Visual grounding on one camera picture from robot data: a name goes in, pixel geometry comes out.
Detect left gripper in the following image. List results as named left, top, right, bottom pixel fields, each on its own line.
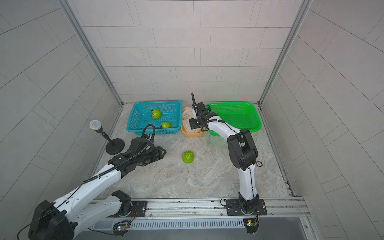
left=136, top=145, right=169, bottom=166

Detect green custard apple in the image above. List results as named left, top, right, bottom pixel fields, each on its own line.
left=151, top=109, right=162, bottom=120
left=182, top=151, right=195, bottom=164

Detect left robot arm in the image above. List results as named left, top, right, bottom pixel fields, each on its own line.
left=28, top=124, right=167, bottom=240

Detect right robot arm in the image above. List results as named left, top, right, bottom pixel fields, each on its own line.
left=189, top=100, right=267, bottom=216

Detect white foam nets pile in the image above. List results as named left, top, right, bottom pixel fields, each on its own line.
left=182, top=107, right=201, bottom=134

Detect green custard apple in basket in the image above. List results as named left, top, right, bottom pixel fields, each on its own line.
left=151, top=109, right=162, bottom=120

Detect yellow plastic tub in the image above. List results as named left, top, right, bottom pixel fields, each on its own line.
left=182, top=107, right=204, bottom=137

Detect teal plastic basket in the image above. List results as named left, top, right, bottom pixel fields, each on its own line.
left=127, top=101, right=182, bottom=135

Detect green plastic basket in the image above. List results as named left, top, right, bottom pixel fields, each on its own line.
left=206, top=102, right=262, bottom=133

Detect microphone on black stand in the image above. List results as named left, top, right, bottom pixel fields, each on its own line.
left=89, top=120, right=125, bottom=155

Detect left circuit board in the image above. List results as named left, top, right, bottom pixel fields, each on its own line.
left=112, top=221, right=130, bottom=237

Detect circuit board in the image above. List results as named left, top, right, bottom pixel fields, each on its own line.
left=243, top=219, right=260, bottom=234
left=112, top=221, right=130, bottom=237

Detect right circuit board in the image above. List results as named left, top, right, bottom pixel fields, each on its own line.
left=243, top=219, right=260, bottom=234

